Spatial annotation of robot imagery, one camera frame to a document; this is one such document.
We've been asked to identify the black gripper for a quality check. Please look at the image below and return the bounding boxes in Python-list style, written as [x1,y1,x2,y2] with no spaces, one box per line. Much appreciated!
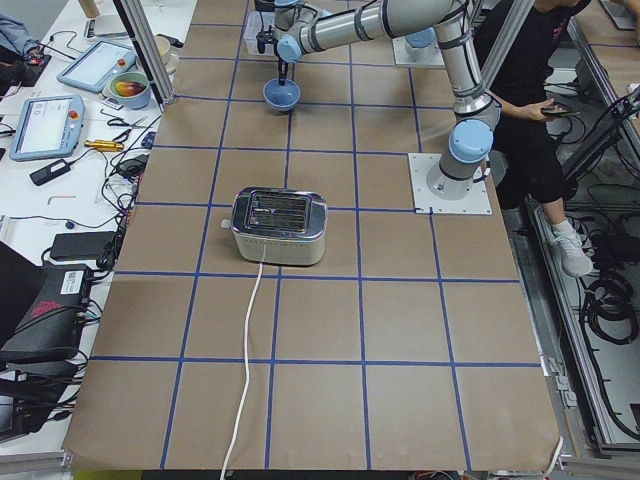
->
[278,59,289,85]

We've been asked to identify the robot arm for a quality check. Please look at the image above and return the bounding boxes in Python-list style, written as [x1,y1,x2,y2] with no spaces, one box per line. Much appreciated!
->
[405,28,436,61]
[274,0,500,201]

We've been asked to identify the cream bowl on saucer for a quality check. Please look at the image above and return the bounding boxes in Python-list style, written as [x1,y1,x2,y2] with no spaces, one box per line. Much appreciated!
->
[154,35,180,75]

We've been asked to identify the blue bowl with fruit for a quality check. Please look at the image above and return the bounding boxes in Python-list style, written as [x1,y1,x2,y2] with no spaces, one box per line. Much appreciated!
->
[109,72,151,110]

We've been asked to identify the clear plastic container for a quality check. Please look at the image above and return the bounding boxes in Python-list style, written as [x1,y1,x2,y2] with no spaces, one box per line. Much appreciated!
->
[243,11,275,55]

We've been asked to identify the black scissors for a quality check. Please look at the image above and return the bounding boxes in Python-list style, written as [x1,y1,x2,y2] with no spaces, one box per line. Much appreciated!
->
[100,109,146,143]

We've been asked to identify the yellow screwdriver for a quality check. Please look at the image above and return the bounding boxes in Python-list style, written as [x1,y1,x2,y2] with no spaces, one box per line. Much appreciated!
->
[84,141,124,152]

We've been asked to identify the upper teach pendant tablet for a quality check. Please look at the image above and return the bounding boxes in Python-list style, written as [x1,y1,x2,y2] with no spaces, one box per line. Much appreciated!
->
[57,41,137,93]

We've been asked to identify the teach pendant tablet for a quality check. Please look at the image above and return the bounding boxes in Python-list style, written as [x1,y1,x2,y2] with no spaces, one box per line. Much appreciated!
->
[9,95,85,162]
[57,41,137,93]

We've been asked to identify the person in black shirt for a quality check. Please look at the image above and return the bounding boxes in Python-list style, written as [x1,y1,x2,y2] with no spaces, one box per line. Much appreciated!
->
[490,1,593,277]

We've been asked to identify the lower teach pendant tablet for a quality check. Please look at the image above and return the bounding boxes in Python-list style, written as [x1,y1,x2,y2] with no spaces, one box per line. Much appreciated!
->
[9,95,85,162]

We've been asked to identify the black power adapter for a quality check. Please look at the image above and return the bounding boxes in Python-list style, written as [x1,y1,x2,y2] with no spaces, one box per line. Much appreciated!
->
[30,159,71,186]

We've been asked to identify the black smartphone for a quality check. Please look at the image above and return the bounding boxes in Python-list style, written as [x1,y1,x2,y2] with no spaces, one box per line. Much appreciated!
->
[541,104,580,118]

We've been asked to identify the black laptop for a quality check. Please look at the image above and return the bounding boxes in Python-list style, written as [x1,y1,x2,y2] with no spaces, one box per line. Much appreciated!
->
[1,244,91,365]

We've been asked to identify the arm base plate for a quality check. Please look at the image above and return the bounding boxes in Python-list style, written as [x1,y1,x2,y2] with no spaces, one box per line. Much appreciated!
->
[408,153,492,215]
[392,37,445,70]

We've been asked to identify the aluminium frame post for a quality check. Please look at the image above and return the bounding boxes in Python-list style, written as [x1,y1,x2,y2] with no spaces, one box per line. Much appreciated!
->
[113,0,175,110]

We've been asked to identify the white toaster cable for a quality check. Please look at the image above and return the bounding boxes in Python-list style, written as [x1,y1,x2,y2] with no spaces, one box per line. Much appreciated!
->
[220,260,265,480]

